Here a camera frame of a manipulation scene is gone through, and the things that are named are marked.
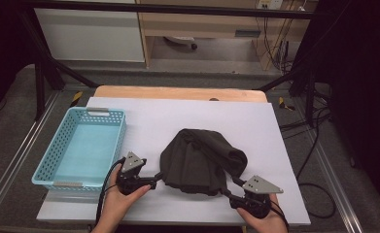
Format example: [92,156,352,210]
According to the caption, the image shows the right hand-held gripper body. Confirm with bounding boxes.
[228,175,284,219]

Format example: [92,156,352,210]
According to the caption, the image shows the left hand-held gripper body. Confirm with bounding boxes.
[115,150,158,196]

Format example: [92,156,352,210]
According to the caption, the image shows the dark grey shorts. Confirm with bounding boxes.
[159,128,249,197]

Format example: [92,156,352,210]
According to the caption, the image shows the light blue plastic basket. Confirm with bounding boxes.
[31,106,127,192]

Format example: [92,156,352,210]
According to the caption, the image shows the person's right hand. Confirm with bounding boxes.
[236,200,290,233]

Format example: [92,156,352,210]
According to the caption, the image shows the person's left hand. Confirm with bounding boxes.
[96,164,153,225]

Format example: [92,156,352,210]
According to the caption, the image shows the white board sheet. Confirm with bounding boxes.
[36,96,312,226]

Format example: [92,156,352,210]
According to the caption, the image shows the wooden table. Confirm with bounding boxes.
[93,84,268,104]

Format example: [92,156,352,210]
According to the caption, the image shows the yellow black tape strip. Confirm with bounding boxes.
[70,91,84,108]
[278,96,296,112]

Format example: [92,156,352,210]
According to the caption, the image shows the black metal stand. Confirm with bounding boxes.
[259,64,318,127]
[16,9,99,120]

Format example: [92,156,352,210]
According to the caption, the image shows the white office chair base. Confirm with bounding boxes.
[163,36,198,50]

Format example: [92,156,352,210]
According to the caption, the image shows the white cabinet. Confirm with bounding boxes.
[34,8,146,63]

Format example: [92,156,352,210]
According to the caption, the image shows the light wooden desk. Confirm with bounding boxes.
[135,0,318,71]

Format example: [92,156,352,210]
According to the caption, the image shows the white power strip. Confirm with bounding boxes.
[256,0,284,10]

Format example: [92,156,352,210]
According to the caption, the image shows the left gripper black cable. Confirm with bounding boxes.
[94,156,127,227]

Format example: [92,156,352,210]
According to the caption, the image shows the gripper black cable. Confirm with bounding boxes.
[269,199,291,229]
[94,156,127,227]

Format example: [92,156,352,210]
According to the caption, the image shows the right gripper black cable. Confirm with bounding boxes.
[269,199,291,229]

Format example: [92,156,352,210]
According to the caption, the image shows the black looped floor cable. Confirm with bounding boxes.
[295,108,337,219]

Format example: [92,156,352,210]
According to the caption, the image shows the aluminium floor rail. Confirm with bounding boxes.
[303,125,365,233]
[0,91,61,224]

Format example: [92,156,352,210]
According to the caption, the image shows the hanging cable bundle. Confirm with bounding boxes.
[255,9,295,76]

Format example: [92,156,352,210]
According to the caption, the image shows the black horizontal frame bar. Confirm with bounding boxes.
[18,0,328,19]

